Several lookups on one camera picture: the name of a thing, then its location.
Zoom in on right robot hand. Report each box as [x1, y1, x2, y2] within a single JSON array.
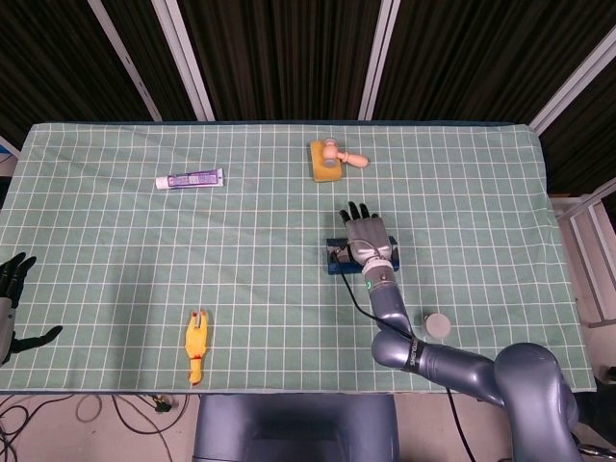
[[331, 200, 395, 270]]

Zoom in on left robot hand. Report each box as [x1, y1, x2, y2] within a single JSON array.
[[0, 252, 64, 366]]

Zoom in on yellow sponge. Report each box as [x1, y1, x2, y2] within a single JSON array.
[[309, 140, 344, 185]]

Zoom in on wooden toy hammer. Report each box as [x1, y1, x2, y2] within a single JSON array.
[[321, 138, 370, 169]]

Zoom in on small white jar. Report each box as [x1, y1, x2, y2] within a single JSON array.
[[423, 312, 451, 339]]

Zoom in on green checked tablecloth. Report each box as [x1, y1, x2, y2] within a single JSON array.
[[0, 120, 598, 395]]

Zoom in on white blue board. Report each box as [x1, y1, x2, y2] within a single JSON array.
[[0, 135, 21, 180]]

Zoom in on white purple toothpaste tube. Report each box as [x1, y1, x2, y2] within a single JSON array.
[[154, 167, 225, 191]]

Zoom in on yellow rubber chicken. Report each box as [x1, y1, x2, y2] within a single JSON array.
[[184, 310, 212, 387]]

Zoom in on black pleated curtain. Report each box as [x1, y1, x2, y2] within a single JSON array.
[[0, 0, 616, 196]]

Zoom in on blue-grey robot torso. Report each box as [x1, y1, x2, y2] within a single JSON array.
[[192, 393, 400, 462]]

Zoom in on white metal rack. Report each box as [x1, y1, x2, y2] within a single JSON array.
[[551, 177, 616, 329]]

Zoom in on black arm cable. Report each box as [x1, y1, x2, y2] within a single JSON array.
[[339, 271, 471, 462]]

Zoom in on black floor cable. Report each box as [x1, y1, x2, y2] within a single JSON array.
[[111, 394, 190, 462], [0, 393, 74, 462]]

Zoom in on grey floor cable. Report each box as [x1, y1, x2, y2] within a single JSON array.
[[75, 394, 105, 424]]

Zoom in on wide white frame post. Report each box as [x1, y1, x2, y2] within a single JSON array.
[[358, 0, 401, 121], [151, 0, 216, 121], [528, 26, 616, 136]]

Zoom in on thin white frame post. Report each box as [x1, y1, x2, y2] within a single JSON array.
[[88, 0, 163, 121]]

